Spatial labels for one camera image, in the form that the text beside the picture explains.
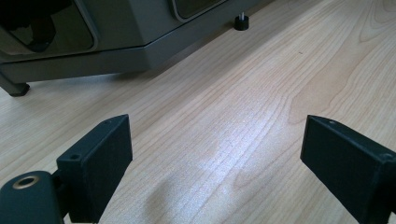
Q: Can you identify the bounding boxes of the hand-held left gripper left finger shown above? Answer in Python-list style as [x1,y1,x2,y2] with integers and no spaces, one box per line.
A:
[55,114,134,224]

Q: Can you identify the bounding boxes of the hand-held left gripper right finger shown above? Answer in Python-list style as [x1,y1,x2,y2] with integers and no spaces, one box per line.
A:
[300,114,396,224]

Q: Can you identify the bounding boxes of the grey grain dispenser cabinet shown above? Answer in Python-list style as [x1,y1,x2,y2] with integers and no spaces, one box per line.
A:
[0,0,272,97]

